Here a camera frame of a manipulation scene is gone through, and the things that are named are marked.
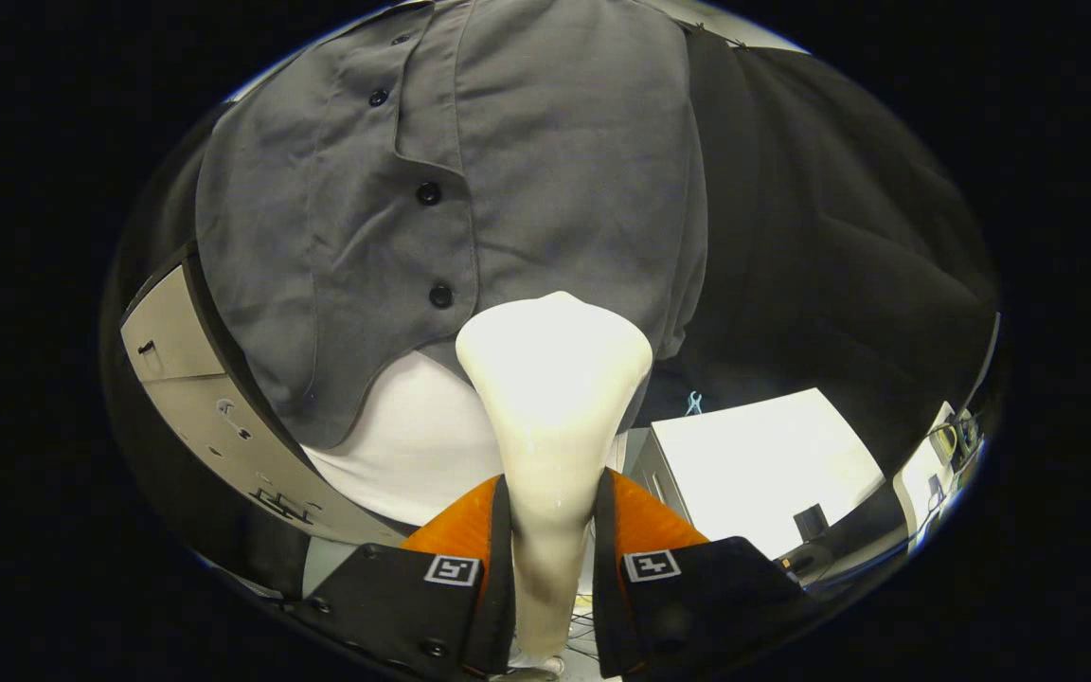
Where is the grey drawer cabinet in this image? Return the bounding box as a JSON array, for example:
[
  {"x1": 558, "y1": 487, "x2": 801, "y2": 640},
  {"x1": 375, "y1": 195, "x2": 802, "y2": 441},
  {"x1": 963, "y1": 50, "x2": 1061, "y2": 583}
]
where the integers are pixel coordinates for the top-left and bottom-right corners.
[{"x1": 119, "y1": 242, "x2": 414, "y2": 550}]

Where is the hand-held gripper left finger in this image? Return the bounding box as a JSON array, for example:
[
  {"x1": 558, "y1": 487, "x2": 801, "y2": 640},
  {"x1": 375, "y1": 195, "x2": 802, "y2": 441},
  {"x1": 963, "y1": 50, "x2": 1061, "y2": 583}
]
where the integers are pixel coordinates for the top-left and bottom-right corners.
[{"x1": 295, "y1": 474, "x2": 516, "y2": 679}]

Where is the white garment steamer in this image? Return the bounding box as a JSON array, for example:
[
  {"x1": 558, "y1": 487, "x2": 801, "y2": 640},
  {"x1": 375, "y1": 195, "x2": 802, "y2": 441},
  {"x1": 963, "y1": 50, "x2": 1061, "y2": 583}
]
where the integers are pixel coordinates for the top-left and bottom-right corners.
[{"x1": 456, "y1": 291, "x2": 653, "y2": 675}]

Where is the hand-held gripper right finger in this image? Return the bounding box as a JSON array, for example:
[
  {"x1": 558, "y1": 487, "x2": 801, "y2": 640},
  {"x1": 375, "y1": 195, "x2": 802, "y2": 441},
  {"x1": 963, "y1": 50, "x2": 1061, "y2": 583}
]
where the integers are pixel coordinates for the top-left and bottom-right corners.
[{"x1": 593, "y1": 467, "x2": 807, "y2": 679}]

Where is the white mannequin torso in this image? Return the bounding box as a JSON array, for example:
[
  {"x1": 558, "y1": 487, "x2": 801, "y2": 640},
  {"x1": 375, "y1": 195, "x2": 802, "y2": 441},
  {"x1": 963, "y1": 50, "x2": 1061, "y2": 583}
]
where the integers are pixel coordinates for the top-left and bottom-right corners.
[{"x1": 302, "y1": 349, "x2": 629, "y2": 528}]

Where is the black backdrop cloth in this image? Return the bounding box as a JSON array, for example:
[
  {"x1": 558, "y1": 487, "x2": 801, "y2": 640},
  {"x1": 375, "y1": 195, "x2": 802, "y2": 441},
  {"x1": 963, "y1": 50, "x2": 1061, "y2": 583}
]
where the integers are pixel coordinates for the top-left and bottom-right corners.
[{"x1": 100, "y1": 28, "x2": 1001, "y2": 607}]

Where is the grey button shirt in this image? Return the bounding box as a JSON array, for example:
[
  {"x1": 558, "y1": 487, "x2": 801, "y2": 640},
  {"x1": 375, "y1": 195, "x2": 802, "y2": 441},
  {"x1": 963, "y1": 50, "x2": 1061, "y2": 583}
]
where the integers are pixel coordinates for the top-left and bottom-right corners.
[{"x1": 195, "y1": 0, "x2": 709, "y2": 449}]

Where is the white table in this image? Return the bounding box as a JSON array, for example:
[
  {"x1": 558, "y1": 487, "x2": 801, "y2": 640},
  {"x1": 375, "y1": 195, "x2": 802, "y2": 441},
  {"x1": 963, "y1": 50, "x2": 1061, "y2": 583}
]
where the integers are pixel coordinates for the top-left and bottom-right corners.
[{"x1": 629, "y1": 386, "x2": 887, "y2": 562}]

